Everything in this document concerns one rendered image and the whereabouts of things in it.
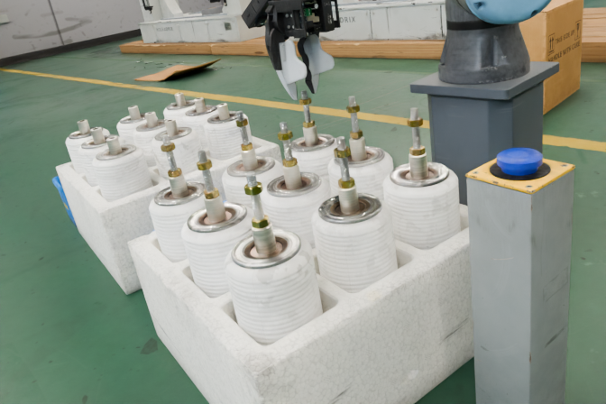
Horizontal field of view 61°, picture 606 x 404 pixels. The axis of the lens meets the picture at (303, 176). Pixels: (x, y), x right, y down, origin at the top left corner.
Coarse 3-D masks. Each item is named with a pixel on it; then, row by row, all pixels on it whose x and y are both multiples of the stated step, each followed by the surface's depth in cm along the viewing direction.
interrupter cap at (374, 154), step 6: (366, 150) 78; (372, 150) 77; (378, 150) 77; (348, 156) 77; (372, 156) 75; (378, 156) 75; (384, 156) 75; (336, 162) 75; (348, 162) 74; (354, 162) 74; (360, 162) 74; (366, 162) 73; (372, 162) 73
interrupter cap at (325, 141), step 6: (300, 138) 88; (318, 138) 87; (324, 138) 86; (330, 138) 86; (294, 144) 86; (300, 144) 86; (318, 144) 85; (324, 144) 84; (330, 144) 83; (294, 150) 84; (300, 150) 83; (306, 150) 82; (312, 150) 82; (318, 150) 82
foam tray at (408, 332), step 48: (144, 240) 78; (144, 288) 80; (192, 288) 64; (336, 288) 59; (384, 288) 58; (432, 288) 61; (192, 336) 64; (240, 336) 54; (288, 336) 53; (336, 336) 54; (384, 336) 58; (432, 336) 64; (240, 384) 53; (288, 384) 51; (336, 384) 55; (384, 384) 60; (432, 384) 66
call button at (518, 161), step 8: (504, 152) 49; (512, 152) 49; (520, 152) 49; (528, 152) 48; (536, 152) 48; (504, 160) 48; (512, 160) 48; (520, 160) 47; (528, 160) 47; (536, 160) 47; (504, 168) 48; (512, 168) 47; (520, 168) 47; (528, 168) 47; (536, 168) 48
